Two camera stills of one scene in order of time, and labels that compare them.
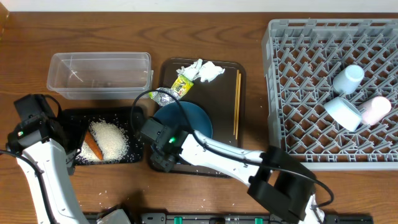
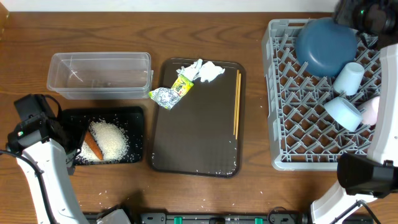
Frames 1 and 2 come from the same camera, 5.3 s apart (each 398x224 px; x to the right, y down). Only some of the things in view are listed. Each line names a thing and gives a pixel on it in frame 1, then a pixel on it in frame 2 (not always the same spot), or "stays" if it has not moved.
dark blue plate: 171,113 to 324,46
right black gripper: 157,158 to 344,12
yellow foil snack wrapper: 180,86 stays
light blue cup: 347,81 stays
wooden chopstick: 238,105 stays
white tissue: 206,71 stays
